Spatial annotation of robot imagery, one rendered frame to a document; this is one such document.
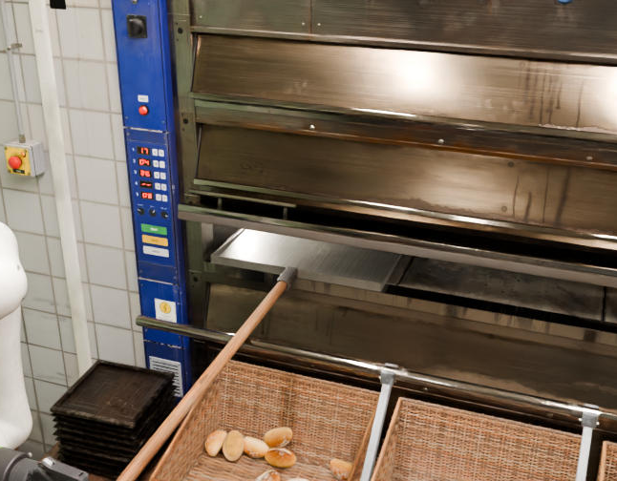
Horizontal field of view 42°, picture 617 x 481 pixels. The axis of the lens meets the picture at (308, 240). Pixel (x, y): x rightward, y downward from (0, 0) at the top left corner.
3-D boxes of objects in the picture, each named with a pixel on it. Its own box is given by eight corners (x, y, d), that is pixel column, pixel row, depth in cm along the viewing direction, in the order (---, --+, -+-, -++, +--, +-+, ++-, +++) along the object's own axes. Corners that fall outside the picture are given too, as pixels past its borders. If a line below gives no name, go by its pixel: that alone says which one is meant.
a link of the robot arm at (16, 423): (-51, 308, 165) (-6, 321, 161) (-11, 285, 175) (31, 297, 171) (-30, 452, 179) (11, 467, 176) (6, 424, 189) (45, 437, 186)
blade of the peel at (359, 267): (381, 291, 237) (381, 283, 235) (210, 262, 253) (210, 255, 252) (410, 240, 267) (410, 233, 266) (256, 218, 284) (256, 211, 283)
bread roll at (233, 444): (245, 429, 260) (244, 436, 264) (224, 428, 259) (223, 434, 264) (243, 459, 254) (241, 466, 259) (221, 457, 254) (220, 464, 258)
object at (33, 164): (21, 167, 265) (16, 137, 261) (47, 171, 262) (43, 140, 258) (6, 174, 259) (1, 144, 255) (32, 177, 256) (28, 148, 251)
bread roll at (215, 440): (219, 449, 254) (203, 441, 255) (211, 462, 258) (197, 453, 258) (231, 429, 263) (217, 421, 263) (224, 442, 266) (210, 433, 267)
